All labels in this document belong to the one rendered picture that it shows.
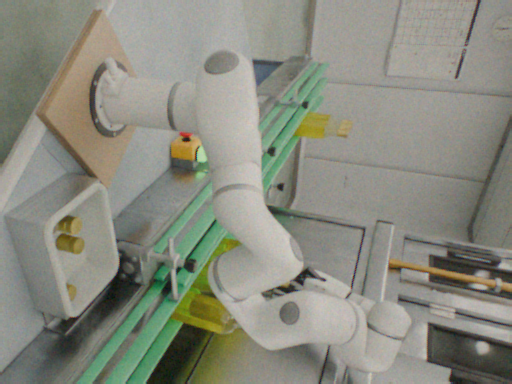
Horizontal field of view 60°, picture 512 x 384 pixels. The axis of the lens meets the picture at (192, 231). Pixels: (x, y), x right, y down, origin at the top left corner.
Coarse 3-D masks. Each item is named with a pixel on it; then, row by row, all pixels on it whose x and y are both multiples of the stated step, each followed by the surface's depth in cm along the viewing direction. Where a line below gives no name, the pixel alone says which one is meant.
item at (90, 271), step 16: (96, 192) 84; (64, 208) 74; (80, 208) 88; (96, 208) 86; (48, 224) 71; (96, 224) 89; (112, 224) 88; (48, 240) 72; (96, 240) 91; (112, 240) 90; (64, 256) 88; (80, 256) 93; (96, 256) 94; (112, 256) 93; (64, 272) 89; (80, 272) 93; (96, 272) 93; (112, 272) 93; (64, 288) 78; (80, 288) 89; (96, 288) 89; (64, 304) 80; (80, 304) 85
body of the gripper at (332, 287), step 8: (320, 272) 102; (312, 280) 100; (328, 280) 100; (336, 280) 100; (304, 288) 102; (312, 288) 100; (320, 288) 99; (328, 288) 98; (336, 288) 98; (344, 288) 98; (336, 296) 97; (344, 296) 96
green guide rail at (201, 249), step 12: (312, 96) 204; (300, 108) 191; (288, 132) 169; (276, 144) 160; (264, 156) 152; (264, 168) 144; (216, 228) 116; (204, 240) 112; (216, 240) 113; (192, 252) 108; (204, 252) 108; (156, 276) 101; (168, 276) 101; (180, 276) 101
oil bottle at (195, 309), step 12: (192, 300) 99; (204, 300) 99; (216, 300) 99; (180, 312) 99; (192, 312) 97; (204, 312) 96; (216, 312) 96; (228, 312) 96; (192, 324) 100; (204, 324) 98; (216, 324) 96; (228, 324) 95
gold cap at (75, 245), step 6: (60, 234) 85; (66, 234) 85; (60, 240) 84; (66, 240) 84; (72, 240) 83; (78, 240) 84; (60, 246) 84; (66, 246) 84; (72, 246) 83; (78, 246) 84; (84, 246) 86; (72, 252) 84; (78, 252) 85
